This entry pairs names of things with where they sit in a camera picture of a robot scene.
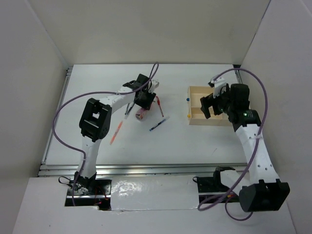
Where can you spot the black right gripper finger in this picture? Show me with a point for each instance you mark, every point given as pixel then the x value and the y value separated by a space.
pixel 216 109
pixel 206 103

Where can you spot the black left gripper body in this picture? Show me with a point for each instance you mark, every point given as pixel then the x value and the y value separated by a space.
pixel 146 100

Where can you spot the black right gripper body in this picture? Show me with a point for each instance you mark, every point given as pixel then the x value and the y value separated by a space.
pixel 224 98

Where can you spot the pink capped marker bottle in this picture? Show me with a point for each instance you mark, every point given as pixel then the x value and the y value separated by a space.
pixel 142 113

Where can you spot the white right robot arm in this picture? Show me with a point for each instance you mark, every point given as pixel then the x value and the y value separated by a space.
pixel 263 191

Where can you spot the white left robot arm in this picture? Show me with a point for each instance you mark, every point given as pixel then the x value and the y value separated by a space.
pixel 96 119

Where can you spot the red gel pen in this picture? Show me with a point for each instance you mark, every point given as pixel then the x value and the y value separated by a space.
pixel 158 102

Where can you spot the wooden compartment tray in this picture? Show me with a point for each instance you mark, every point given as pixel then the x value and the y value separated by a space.
pixel 197 117

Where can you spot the blue refill pen clear cap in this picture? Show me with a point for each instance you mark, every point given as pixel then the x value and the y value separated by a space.
pixel 161 122

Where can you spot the orange highlighter pen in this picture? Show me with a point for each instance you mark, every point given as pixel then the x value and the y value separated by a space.
pixel 116 132

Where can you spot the silver foil sheet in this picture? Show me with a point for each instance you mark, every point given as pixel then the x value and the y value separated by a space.
pixel 165 192

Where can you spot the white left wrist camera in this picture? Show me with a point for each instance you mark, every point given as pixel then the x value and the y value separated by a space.
pixel 153 84

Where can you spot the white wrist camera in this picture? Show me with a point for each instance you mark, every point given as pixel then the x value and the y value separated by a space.
pixel 219 85
pixel 153 84

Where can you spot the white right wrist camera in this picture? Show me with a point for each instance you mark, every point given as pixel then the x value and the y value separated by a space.
pixel 219 85

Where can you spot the aluminium frame rail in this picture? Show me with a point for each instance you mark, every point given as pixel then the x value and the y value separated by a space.
pixel 172 147

